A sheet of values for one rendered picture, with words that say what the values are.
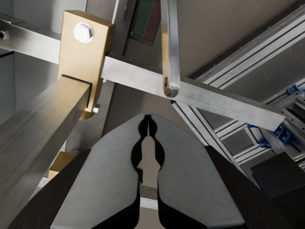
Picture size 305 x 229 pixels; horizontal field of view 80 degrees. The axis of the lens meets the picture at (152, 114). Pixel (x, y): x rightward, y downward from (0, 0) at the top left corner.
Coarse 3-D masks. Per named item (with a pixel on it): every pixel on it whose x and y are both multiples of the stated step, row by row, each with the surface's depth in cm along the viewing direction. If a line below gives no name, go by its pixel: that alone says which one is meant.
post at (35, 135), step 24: (48, 96) 18; (72, 96) 19; (24, 120) 14; (48, 120) 15; (72, 120) 19; (0, 144) 12; (24, 144) 12; (48, 144) 14; (0, 168) 10; (24, 168) 11; (48, 168) 15; (0, 192) 9; (24, 192) 12; (0, 216) 9
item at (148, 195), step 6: (48, 174) 34; (42, 180) 34; (42, 186) 35; (144, 186) 39; (144, 192) 38; (150, 192) 39; (156, 192) 39; (144, 198) 37; (150, 198) 37; (156, 198) 38; (144, 204) 38; (150, 204) 38; (156, 204) 38
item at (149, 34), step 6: (156, 0) 30; (156, 6) 31; (156, 12) 31; (150, 18) 31; (156, 18) 32; (150, 24) 32; (156, 24) 32; (150, 30) 32; (144, 36) 33; (150, 36) 33; (150, 42) 33
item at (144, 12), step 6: (144, 0) 30; (150, 0) 30; (144, 6) 31; (150, 6) 31; (138, 12) 31; (144, 12) 31; (138, 18) 31; (144, 18) 31; (138, 24) 32; (144, 24) 32; (138, 30) 32; (138, 36) 33
